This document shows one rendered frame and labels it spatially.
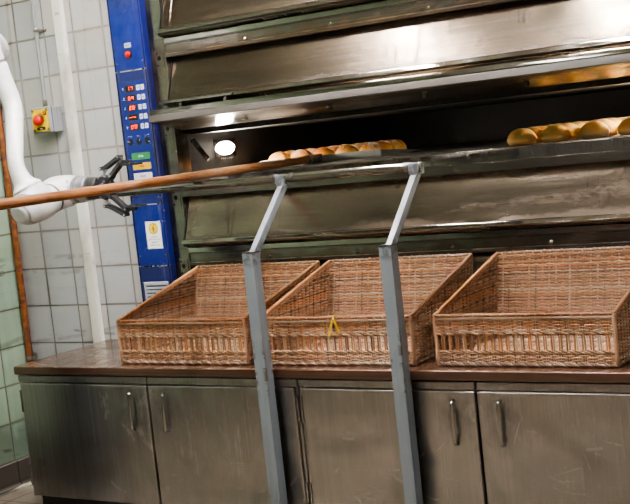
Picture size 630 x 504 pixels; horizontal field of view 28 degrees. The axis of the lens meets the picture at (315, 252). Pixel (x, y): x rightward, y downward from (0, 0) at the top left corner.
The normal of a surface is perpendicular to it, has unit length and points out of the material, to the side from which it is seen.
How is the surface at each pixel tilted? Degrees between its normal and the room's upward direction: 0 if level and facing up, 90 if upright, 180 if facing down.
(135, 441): 90
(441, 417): 90
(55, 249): 90
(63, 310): 90
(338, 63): 70
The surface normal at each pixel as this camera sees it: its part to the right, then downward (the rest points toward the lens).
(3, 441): 0.84, -0.04
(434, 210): -0.54, -0.21
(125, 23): -0.53, 0.13
